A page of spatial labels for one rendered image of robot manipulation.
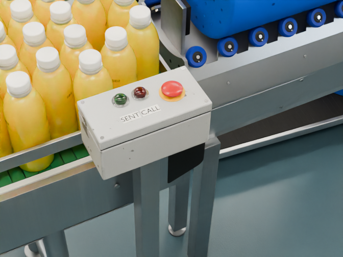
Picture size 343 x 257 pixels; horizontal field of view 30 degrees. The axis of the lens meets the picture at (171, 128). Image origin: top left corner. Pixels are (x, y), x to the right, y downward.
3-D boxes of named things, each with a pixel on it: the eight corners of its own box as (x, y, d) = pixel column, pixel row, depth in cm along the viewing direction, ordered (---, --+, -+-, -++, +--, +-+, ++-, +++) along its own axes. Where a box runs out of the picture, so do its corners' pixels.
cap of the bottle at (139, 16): (151, 24, 118) (151, 17, 117) (130, 26, 118) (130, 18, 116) (149, 11, 121) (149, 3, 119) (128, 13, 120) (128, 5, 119)
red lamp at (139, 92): (148, 96, 105) (148, 91, 104) (136, 101, 105) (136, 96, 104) (143, 88, 107) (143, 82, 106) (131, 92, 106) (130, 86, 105)
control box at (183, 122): (209, 142, 112) (213, 101, 105) (103, 181, 106) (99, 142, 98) (182, 104, 118) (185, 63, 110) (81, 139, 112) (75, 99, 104)
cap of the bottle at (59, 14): (54, 23, 118) (53, 16, 117) (47, 11, 120) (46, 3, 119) (74, 18, 119) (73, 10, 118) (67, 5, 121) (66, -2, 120)
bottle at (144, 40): (161, 102, 132) (162, 29, 117) (126, 105, 131) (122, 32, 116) (156, 78, 137) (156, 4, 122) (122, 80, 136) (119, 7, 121)
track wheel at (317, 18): (321, 2, 140) (316, 3, 142) (307, 14, 139) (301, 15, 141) (331, 19, 141) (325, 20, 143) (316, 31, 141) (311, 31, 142)
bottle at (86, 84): (73, 130, 127) (62, 57, 112) (106, 117, 129) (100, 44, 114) (89, 155, 122) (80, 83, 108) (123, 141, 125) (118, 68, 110)
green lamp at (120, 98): (129, 103, 104) (129, 98, 103) (117, 107, 104) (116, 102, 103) (123, 94, 106) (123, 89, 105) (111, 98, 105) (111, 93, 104)
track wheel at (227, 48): (232, 31, 133) (227, 31, 135) (216, 44, 132) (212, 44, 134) (243, 49, 135) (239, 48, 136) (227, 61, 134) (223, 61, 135)
